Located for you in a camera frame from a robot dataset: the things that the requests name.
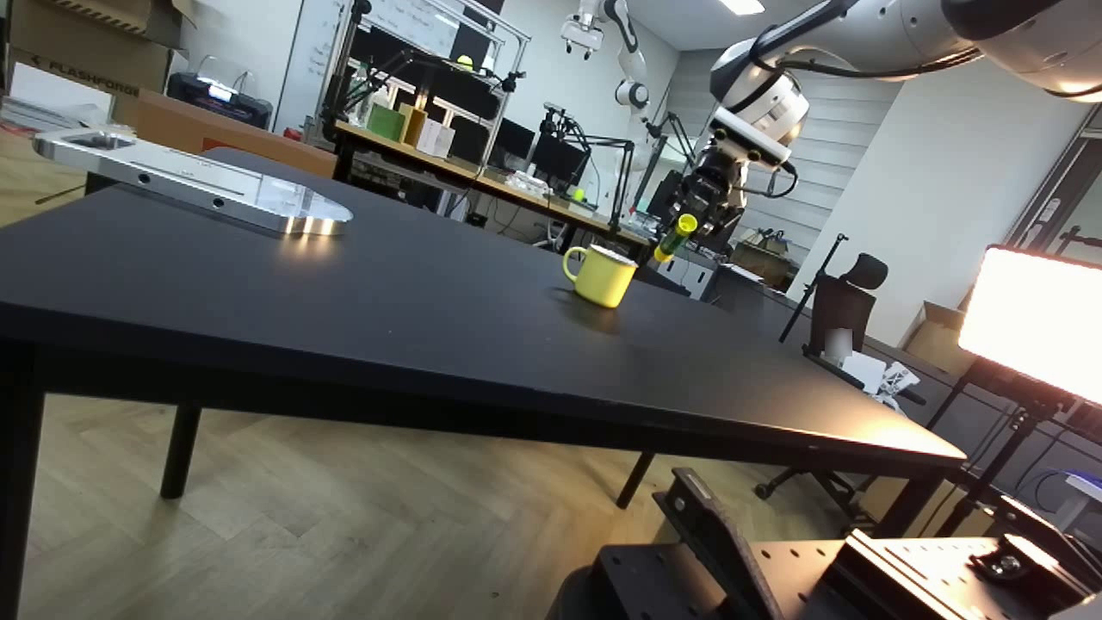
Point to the brown wooden cabinet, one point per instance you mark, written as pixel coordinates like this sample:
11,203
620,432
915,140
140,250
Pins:
219,135

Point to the short ceiling light strip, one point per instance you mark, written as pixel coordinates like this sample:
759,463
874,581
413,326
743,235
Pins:
743,5

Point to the black office chair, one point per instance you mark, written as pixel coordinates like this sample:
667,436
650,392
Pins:
844,307

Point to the silver metal plate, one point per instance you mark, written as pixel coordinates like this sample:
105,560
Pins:
194,175

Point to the black table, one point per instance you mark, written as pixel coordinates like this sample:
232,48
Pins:
346,297

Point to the white crumpled cloth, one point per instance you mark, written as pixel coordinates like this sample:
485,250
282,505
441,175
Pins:
869,372

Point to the black monitor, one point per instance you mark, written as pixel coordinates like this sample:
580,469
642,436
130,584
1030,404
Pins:
559,157

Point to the black angled bracket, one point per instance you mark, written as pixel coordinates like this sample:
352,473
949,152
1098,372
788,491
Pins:
718,537

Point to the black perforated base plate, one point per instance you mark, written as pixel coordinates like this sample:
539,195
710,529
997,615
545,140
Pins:
828,581

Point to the green tennis ball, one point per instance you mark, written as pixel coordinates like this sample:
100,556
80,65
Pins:
462,63

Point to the yellow cup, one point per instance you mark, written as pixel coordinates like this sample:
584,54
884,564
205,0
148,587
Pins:
602,275

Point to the black printer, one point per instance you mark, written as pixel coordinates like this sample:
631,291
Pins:
219,96

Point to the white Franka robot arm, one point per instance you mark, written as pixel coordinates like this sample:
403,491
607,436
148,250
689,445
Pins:
1035,34

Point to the yellow green cylinder object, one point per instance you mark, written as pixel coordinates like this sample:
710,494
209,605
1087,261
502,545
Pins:
673,237

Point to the black light stand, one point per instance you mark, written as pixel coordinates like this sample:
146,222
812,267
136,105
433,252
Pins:
999,450

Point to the bright light panel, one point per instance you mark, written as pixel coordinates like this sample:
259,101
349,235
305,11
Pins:
1035,326

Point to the long wooden desk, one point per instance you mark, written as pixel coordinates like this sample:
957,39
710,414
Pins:
493,175

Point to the open cardboard box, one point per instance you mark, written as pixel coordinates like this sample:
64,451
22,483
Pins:
934,336

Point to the green box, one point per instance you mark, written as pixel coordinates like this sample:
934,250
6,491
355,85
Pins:
387,120

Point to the metal shelf rack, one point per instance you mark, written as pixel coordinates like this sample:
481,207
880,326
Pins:
433,55

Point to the large cardboard box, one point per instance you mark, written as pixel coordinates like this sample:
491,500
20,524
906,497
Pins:
99,39

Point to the white box on desk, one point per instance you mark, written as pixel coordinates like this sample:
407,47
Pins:
437,135

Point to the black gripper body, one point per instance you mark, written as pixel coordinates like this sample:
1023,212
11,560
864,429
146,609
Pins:
718,183

